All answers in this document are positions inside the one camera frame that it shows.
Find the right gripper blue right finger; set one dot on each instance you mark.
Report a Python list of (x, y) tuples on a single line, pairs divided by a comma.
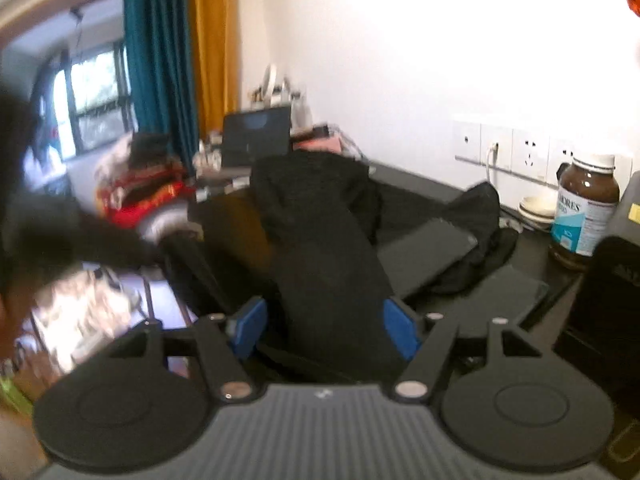
[(426, 354)]

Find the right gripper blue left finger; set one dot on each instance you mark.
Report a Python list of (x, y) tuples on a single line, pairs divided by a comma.
[(223, 343)]

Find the dark phone on desk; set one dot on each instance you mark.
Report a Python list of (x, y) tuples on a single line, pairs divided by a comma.
[(420, 256)]

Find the red garment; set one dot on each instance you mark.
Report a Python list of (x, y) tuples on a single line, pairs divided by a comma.
[(127, 209)]

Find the black box on desk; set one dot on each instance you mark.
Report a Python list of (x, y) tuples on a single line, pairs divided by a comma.
[(604, 320)]

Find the laptop computer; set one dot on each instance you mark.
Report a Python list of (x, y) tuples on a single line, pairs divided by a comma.
[(249, 136)]

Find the brown fish oil bottle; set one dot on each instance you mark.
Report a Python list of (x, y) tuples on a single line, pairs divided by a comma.
[(588, 195)]

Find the pink power strip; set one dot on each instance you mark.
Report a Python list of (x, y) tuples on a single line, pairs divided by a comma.
[(329, 144)]

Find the cluttered white shelf items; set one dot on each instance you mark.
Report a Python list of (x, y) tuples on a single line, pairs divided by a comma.
[(275, 90)]

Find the teal curtain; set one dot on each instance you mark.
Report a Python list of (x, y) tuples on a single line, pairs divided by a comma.
[(160, 66)]

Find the mustard yellow curtain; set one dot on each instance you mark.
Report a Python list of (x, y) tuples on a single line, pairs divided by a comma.
[(215, 31)]

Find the white wall socket panel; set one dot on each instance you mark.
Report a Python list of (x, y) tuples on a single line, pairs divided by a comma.
[(520, 153)]

